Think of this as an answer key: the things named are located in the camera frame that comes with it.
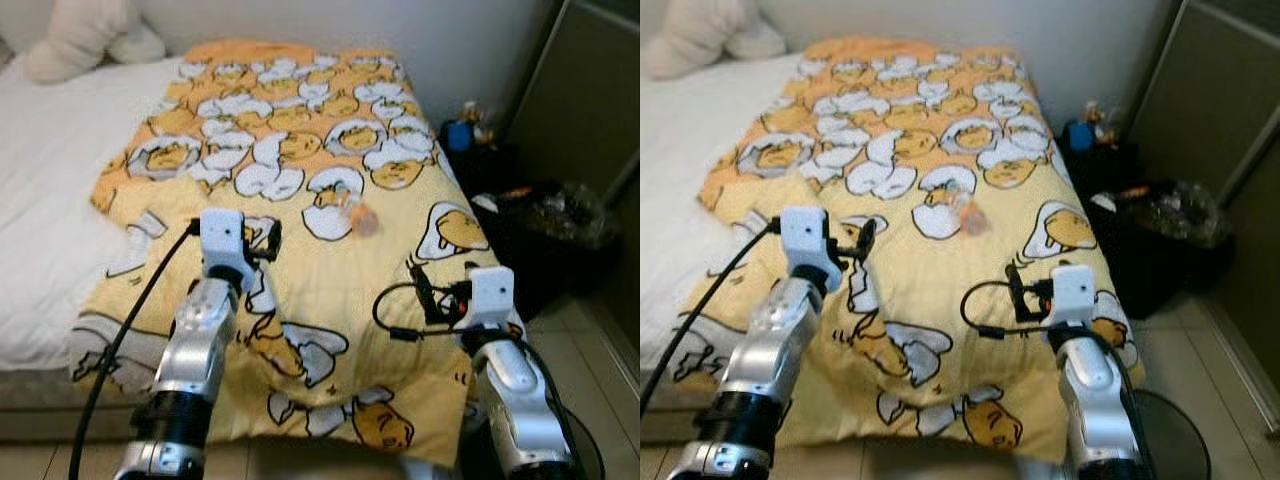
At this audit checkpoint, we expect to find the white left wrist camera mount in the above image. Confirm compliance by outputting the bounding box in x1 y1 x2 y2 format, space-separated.
779 205 837 293
199 207 258 293

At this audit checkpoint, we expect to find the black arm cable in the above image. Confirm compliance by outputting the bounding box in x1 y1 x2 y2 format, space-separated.
961 280 1046 343
372 282 453 343
67 220 203 480
640 217 784 419

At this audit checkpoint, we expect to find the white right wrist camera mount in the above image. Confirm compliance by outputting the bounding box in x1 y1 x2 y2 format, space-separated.
466 266 517 333
1047 264 1099 331

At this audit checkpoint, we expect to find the large white pillow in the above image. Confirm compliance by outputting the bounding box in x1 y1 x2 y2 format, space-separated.
643 0 758 81
22 0 138 85

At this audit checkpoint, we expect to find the black trash bin with bag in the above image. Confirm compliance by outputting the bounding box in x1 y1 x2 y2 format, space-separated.
488 178 613 319
1103 178 1234 319

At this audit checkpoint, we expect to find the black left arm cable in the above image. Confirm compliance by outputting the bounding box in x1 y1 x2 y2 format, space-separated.
640 217 784 419
67 220 203 480

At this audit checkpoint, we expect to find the yellow cartoon egg blanket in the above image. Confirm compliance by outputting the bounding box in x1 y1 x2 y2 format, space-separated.
698 36 1146 466
68 38 528 471

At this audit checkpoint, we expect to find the grey bed base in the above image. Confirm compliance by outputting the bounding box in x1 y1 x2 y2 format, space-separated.
0 365 131 443

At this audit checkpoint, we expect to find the black side table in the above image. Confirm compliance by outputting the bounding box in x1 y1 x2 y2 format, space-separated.
1058 140 1143 201
438 140 523 201

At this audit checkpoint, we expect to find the pink soft cloth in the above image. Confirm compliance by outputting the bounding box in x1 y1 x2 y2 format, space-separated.
345 196 382 239

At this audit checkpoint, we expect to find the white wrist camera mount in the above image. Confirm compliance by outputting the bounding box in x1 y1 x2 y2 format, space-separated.
466 266 517 333
199 207 258 293
1047 264 1099 331
779 205 837 293

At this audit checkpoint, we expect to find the brown figurine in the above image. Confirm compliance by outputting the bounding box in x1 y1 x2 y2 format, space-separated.
1085 100 1120 147
464 100 498 147

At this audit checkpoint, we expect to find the small white pillow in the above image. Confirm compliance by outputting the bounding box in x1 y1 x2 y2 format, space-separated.
108 18 168 66
728 15 788 61

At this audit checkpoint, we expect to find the white bed sheet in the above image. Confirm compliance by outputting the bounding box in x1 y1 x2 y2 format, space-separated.
0 55 191 373
640 52 806 376

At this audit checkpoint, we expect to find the grey cabinet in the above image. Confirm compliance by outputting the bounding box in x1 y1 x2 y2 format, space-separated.
1123 0 1280 431
503 0 641 206

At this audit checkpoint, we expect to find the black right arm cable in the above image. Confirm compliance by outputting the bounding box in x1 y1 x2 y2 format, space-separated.
961 280 1046 343
372 282 453 343

